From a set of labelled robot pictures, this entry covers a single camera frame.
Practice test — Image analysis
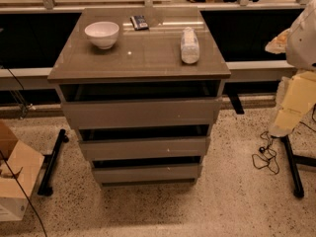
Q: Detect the white ceramic bowl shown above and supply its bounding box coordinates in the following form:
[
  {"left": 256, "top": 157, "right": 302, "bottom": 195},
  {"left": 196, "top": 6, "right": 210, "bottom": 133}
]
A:
[{"left": 84, "top": 22, "right": 119, "bottom": 49}]

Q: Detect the grey top drawer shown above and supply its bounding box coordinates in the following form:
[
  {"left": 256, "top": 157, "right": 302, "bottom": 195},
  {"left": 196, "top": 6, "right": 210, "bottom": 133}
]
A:
[{"left": 62, "top": 98, "right": 221, "bottom": 129}]

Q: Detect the grey drawer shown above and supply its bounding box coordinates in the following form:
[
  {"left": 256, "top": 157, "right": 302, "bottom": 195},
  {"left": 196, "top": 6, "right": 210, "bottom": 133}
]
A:
[
  {"left": 62, "top": 98, "right": 221, "bottom": 129},
  {"left": 79, "top": 136, "right": 210, "bottom": 161},
  {"left": 92, "top": 164, "right": 202, "bottom": 184}
]

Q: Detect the grey drawer cabinet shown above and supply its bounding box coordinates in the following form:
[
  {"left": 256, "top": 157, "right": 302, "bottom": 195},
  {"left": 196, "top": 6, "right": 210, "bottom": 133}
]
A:
[{"left": 48, "top": 7, "right": 230, "bottom": 170}]

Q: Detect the black left floor stand bar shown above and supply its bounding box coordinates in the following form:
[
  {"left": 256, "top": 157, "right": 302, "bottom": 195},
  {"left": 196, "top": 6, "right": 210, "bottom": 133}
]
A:
[{"left": 38, "top": 129, "right": 69, "bottom": 197}]

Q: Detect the grey bottom drawer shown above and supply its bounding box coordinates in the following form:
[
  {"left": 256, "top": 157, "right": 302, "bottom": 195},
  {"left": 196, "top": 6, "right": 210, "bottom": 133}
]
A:
[{"left": 92, "top": 164, "right": 202, "bottom": 184}]

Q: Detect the open cardboard box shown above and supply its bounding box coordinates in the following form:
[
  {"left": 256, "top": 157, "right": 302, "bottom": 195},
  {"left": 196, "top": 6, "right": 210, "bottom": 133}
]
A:
[{"left": 0, "top": 121, "right": 44, "bottom": 221}]

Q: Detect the black right floor stand bar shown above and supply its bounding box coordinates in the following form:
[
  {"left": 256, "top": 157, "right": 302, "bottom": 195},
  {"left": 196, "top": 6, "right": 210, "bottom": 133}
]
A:
[{"left": 280, "top": 136, "right": 316, "bottom": 198}]

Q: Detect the tangled black floor cable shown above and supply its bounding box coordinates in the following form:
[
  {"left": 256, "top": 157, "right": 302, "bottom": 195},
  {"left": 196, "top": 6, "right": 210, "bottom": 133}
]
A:
[{"left": 251, "top": 130, "right": 280, "bottom": 176}]

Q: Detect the black floor stand bar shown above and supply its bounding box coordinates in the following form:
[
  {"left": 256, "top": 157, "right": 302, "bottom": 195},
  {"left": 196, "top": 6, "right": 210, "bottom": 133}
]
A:
[
  {"left": 38, "top": 129, "right": 69, "bottom": 197},
  {"left": 280, "top": 136, "right": 316, "bottom": 198}
]

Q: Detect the grey middle drawer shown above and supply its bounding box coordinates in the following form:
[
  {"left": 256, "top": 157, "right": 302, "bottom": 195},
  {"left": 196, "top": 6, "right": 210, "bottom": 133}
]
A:
[{"left": 79, "top": 136, "right": 210, "bottom": 161}]

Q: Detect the black cable over box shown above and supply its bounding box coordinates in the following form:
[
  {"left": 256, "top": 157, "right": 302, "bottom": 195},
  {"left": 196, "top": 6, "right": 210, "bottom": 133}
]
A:
[{"left": 0, "top": 150, "right": 49, "bottom": 237}]

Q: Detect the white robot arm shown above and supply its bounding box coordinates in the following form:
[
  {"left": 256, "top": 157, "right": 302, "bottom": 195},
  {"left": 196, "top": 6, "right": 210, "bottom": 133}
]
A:
[{"left": 266, "top": 0, "right": 316, "bottom": 137}]

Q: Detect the black bracket behind cabinet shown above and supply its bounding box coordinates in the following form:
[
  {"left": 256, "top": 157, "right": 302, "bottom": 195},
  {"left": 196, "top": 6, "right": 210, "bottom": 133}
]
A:
[{"left": 228, "top": 94, "right": 244, "bottom": 115}]

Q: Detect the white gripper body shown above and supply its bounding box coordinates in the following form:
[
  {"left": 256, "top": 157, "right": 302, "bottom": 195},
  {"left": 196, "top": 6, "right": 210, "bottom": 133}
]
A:
[{"left": 269, "top": 71, "right": 316, "bottom": 137}]

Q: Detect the clear plastic water bottle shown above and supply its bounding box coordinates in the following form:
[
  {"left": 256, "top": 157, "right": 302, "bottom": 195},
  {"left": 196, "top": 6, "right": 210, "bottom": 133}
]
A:
[{"left": 181, "top": 27, "right": 199, "bottom": 64}]

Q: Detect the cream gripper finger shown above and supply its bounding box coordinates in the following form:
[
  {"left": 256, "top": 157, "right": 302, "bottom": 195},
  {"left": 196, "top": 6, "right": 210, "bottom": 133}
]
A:
[{"left": 265, "top": 29, "right": 289, "bottom": 54}]

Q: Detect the small dark blue packet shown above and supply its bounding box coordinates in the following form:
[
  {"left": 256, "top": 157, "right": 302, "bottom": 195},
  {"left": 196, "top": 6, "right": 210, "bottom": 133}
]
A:
[{"left": 130, "top": 16, "right": 149, "bottom": 31}]

